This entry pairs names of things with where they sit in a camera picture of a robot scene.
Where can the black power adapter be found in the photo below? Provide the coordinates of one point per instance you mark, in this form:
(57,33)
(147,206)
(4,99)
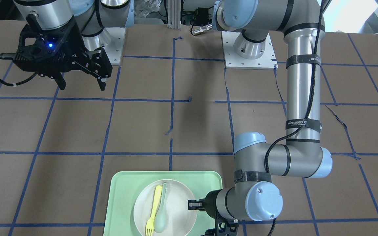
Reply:
(201,15)

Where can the light green tray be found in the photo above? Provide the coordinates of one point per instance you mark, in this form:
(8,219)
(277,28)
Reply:
(126,186)

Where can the yellow plastic fork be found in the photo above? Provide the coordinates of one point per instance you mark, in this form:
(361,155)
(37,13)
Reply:
(149,228)

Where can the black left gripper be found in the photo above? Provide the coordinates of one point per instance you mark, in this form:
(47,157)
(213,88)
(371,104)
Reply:
(211,204)

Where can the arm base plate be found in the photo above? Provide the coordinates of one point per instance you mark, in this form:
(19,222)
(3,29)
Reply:
(115,46)
(239,53)

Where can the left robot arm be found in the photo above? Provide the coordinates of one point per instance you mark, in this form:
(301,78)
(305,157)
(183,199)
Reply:
(254,197)

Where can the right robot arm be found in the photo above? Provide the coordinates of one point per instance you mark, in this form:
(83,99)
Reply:
(92,16)

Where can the white round plate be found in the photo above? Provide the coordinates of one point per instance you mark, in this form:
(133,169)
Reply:
(179,220)

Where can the aluminium frame post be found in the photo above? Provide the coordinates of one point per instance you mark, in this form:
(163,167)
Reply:
(174,8)

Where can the silver metal connector plug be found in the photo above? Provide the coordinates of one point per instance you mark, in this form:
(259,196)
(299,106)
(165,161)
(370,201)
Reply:
(200,30)

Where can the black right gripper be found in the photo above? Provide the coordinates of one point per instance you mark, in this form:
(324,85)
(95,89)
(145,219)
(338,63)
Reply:
(74,41)

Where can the pale green plastic spoon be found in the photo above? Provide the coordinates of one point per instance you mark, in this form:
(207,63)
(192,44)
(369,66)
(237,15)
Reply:
(161,216)

